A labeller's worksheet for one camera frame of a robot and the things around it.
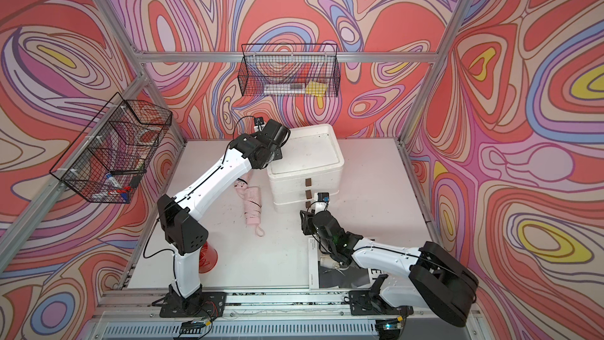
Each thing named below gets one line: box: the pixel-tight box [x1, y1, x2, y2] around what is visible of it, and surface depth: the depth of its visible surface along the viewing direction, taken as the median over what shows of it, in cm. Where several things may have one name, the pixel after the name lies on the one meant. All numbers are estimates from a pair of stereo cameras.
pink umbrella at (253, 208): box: [243, 186, 266, 237], surface depth 95 cm
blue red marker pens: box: [105, 173, 132, 201], surface depth 72 cm
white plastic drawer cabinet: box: [267, 123, 345, 214], surface depth 84 cm
